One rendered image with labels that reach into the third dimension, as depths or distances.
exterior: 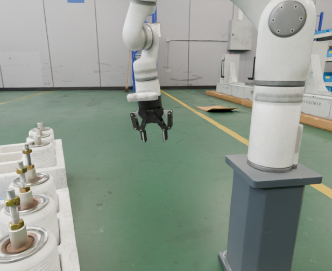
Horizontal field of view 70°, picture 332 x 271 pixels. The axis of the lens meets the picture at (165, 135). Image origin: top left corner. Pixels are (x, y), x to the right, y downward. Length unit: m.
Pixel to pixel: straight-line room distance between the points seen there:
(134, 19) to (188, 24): 6.34
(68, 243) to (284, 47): 0.54
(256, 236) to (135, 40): 0.56
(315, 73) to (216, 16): 4.65
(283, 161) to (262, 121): 0.09
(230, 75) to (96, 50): 3.58
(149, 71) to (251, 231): 0.48
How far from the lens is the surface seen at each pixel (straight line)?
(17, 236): 0.42
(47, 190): 0.62
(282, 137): 0.51
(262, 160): 0.53
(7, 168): 1.04
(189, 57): 6.94
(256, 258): 0.61
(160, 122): 0.75
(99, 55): 6.78
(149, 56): 0.73
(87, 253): 0.79
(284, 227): 0.59
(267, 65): 0.50
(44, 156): 0.92
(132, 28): 0.70
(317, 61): 3.10
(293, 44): 0.50
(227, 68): 4.90
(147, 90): 0.71
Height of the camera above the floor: 0.50
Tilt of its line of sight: 15 degrees down
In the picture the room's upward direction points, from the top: straight up
